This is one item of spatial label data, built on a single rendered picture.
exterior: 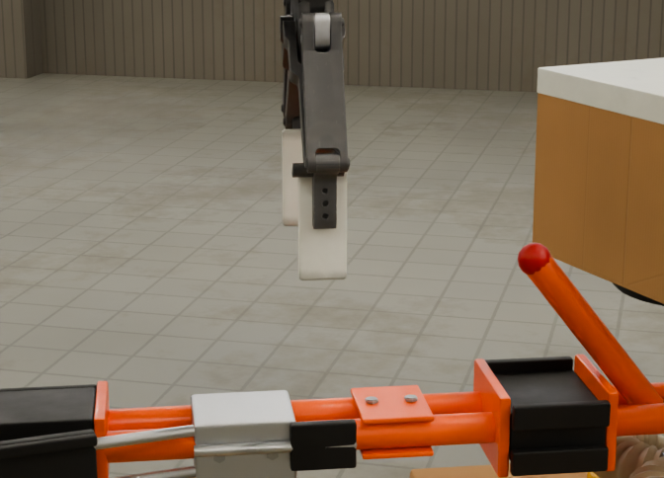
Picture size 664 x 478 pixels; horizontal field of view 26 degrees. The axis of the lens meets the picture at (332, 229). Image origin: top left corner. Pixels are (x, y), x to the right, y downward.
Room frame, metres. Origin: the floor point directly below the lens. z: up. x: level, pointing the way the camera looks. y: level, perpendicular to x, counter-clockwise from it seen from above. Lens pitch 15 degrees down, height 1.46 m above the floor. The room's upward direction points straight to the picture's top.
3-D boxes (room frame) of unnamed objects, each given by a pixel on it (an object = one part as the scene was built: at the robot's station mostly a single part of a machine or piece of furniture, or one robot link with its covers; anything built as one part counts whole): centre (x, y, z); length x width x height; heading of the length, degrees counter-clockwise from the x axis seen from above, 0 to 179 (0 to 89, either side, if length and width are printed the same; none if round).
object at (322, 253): (0.87, 0.01, 1.24); 0.03 x 0.01 x 0.07; 96
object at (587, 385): (0.96, -0.15, 1.07); 0.10 x 0.08 x 0.06; 7
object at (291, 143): (1.01, 0.02, 1.24); 0.03 x 0.01 x 0.07; 96
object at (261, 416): (0.94, 0.06, 1.07); 0.07 x 0.07 x 0.04; 7
